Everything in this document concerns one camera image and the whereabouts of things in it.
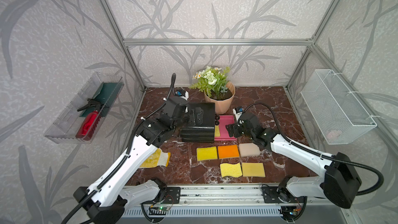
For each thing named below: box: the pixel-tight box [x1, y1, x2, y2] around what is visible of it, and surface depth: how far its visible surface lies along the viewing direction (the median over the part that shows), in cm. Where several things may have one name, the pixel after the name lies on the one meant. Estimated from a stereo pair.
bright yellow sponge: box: [196, 146, 218, 162], surface depth 89 cm
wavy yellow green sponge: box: [219, 162, 243, 178], surface depth 82 cm
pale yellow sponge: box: [241, 162, 266, 178], surface depth 82 cm
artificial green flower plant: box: [189, 65, 231, 97], surface depth 86 cm
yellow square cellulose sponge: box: [214, 124, 221, 137], surface depth 95 cm
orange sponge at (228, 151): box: [217, 144, 240, 160], surface depth 90 cm
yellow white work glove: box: [139, 147, 172, 169], surface depth 86 cm
